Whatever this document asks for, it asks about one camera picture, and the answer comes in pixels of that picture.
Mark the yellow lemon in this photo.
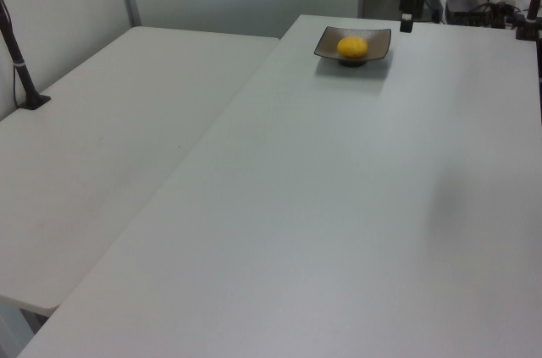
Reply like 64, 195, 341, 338
336, 36, 369, 60

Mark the brown square ceramic plate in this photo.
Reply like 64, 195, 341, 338
312, 25, 393, 69

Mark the black box device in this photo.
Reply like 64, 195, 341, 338
444, 0, 497, 25

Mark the black clamp with pole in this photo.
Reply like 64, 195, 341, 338
513, 0, 542, 42

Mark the white side table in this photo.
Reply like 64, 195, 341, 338
0, 26, 281, 317

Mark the black camera pole with base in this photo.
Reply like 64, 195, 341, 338
0, 0, 53, 112

